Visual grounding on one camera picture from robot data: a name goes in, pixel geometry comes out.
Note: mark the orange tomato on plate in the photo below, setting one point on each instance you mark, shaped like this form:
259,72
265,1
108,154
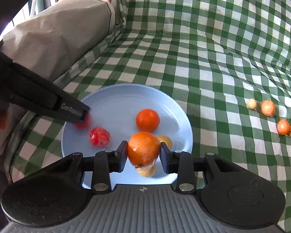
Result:
147,120

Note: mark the white garment steamer stand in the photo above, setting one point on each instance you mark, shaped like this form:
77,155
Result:
34,8

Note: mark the red wrapped fruit on plate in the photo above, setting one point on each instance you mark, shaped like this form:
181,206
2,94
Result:
99,137

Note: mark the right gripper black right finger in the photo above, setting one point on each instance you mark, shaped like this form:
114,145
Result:
180,164

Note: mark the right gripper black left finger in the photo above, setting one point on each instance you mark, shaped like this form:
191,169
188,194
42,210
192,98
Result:
106,162

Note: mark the beige round fruit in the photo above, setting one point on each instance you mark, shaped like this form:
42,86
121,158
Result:
148,171
166,140

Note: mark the beige round fruit upper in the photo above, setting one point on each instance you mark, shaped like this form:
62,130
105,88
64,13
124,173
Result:
166,140

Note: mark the orange fruit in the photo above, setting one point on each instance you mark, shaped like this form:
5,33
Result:
143,149
283,127
268,108

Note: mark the green white checkered cloth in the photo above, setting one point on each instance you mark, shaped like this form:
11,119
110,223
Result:
211,56

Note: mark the red fruit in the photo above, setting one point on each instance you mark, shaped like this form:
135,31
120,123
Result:
86,123
99,137

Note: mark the beige round fruit lower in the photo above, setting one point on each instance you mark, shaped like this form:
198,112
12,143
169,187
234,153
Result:
148,171

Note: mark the light blue plate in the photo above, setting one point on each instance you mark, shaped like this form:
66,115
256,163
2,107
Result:
114,108

